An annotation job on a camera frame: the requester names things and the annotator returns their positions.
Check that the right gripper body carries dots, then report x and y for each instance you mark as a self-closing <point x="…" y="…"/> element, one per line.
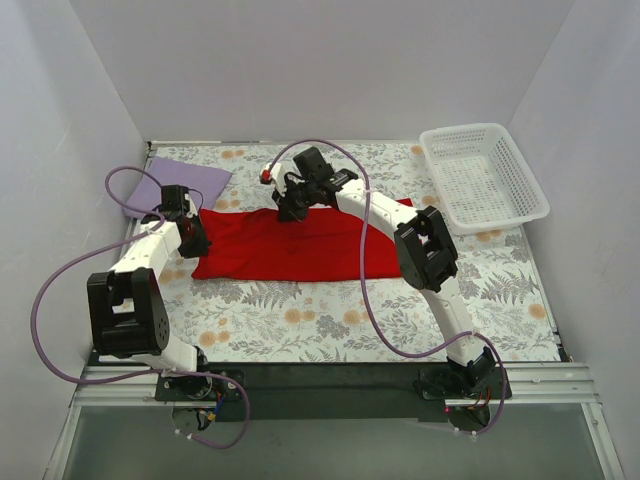
<point x="291" y="205"/>

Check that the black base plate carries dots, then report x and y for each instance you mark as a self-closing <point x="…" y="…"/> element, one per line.
<point x="426" y="391"/>

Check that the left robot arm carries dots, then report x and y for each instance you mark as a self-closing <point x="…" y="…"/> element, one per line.
<point x="128" y="315"/>

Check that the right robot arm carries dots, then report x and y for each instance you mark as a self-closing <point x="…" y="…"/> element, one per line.
<point x="426" y="254"/>

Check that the white plastic basket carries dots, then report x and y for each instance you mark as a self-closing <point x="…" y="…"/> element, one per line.
<point x="481" y="178"/>

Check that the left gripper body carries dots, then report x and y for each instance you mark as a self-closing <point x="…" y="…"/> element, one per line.
<point x="195" y="240"/>

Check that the red t-shirt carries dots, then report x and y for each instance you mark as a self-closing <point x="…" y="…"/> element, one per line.
<point x="256" y="246"/>

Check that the folded lavender t-shirt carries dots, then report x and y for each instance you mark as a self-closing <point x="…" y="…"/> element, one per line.
<point x="208" y="181"/>

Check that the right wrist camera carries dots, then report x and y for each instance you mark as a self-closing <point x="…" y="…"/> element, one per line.
<point x="274" y="175"/>

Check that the aluminium frame rail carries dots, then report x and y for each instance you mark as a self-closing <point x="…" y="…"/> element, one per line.
<point x="552" y="427"/>

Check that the floral table mat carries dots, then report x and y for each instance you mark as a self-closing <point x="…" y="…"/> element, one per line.
<point x="259" y="321"/>

